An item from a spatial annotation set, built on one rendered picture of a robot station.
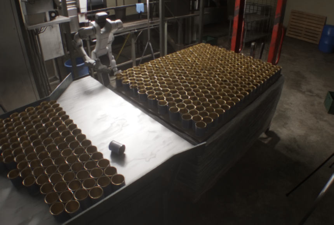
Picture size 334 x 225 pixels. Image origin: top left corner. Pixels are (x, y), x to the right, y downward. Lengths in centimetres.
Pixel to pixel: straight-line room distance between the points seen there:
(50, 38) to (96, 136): 253
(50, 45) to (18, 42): 65
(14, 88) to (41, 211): 255
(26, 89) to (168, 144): 263
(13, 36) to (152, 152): 259
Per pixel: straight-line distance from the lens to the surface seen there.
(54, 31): 381
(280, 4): 255
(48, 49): 383
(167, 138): 146
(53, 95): 204
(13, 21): 335
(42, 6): 326
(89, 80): 233
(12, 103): 364
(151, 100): 168
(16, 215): 130
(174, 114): 153
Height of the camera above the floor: 203
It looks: 31 degrees down
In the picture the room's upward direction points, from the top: straight up
